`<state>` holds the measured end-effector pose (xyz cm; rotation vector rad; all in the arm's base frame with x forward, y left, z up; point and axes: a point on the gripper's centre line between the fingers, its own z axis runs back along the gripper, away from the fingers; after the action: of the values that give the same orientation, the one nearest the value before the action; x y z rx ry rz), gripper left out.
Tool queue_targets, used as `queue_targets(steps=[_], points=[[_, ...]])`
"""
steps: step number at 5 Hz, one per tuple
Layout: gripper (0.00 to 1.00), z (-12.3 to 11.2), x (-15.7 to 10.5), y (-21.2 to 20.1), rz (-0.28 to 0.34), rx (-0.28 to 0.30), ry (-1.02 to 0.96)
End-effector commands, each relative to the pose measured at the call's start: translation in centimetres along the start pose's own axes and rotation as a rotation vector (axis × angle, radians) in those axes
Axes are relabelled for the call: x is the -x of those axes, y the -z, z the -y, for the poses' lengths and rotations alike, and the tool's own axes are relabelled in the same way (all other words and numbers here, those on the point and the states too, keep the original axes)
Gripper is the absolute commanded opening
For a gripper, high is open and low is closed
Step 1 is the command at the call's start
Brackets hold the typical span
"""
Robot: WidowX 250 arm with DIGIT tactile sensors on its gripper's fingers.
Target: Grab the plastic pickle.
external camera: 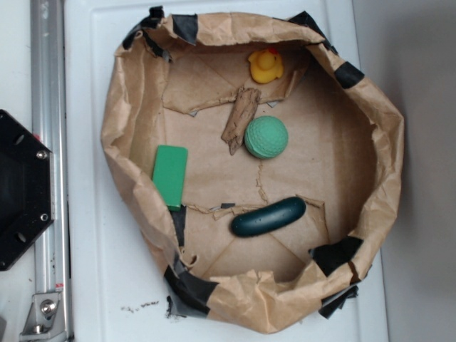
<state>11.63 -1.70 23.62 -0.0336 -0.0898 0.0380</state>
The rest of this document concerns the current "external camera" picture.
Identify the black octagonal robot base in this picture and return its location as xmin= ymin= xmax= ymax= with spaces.
xmin=1 ymin=110 xmax=53 ymax=271

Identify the dark green plastic pickle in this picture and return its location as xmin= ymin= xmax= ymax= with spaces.
xmin=230 ymin=197 xmax=306 ymax=237

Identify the brown paper bin liner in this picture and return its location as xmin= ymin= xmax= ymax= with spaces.
xmin=101 ymin=7 xmax=404 ymax=333

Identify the green dimpled foam ball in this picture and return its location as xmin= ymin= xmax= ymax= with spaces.
xmin=244 ymin=115 xmax=289 ymax=159

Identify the green rectangular wooden block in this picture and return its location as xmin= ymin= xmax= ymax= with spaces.
xmin=152 ymin=145 xmax=188 ymax=212

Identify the brown wood bark piece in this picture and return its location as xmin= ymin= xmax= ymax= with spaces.
xmin=222 ymin=88 xmax=261 ymax=155

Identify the yellow rubber duck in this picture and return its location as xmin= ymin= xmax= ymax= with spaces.
xmin=248 ymin=48 xmax=284 ymax=84

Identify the white plastic tray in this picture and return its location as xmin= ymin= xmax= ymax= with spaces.
xmin=64 ymin=1 xmax=388 ymax=341

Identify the aluminium extrusion rail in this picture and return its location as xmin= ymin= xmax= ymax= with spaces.
xmin=31 ymin=1 xmax=74 ymax=341

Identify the metal corner bracket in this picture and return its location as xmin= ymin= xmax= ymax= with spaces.
xmin=19 ymin=292 xmax=68 ymax=341

